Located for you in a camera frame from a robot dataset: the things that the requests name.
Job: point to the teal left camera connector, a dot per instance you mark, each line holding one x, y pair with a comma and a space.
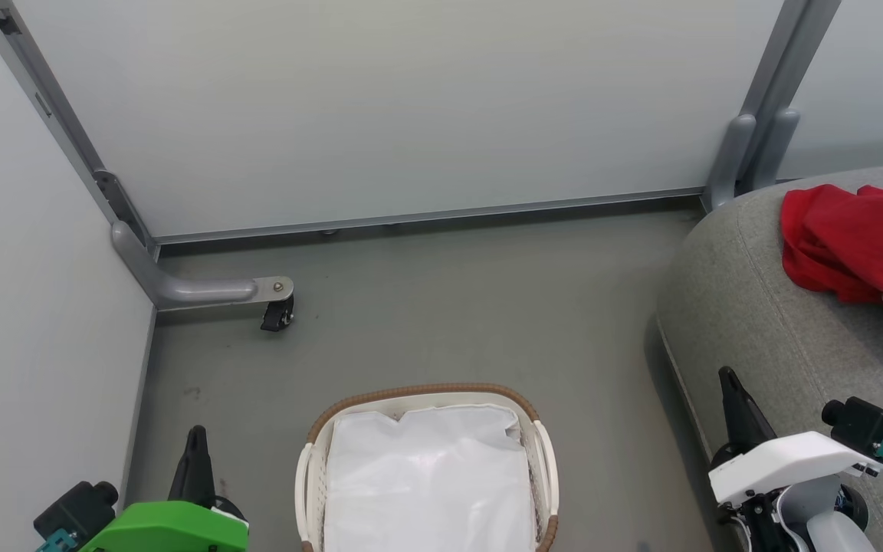
58, 541

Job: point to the grey partition post with foot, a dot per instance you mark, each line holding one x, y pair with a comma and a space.
181, 290

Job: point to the white basket liner cloth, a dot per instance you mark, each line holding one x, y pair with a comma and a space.
426, 483

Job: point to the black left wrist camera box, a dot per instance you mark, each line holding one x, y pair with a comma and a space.
77, 510

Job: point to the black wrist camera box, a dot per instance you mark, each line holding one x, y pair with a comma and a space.
863, 425
77, 510

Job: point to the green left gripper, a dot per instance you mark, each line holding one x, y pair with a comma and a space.
165, 529

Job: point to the red garment with white stripes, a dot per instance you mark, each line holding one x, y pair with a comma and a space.
848, 238

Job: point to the grey fabric sofa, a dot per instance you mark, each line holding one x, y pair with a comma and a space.
779, 337

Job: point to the white wicker-rimmed laundry basket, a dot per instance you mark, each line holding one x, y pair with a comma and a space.
311, 475

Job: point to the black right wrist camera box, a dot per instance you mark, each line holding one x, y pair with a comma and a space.
863, 425

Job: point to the black caster wheel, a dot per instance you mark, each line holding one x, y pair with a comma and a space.
278, 313

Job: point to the grey partition bottom rail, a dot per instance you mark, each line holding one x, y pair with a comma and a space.
426, 216

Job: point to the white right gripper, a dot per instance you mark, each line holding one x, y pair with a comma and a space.
782, 460

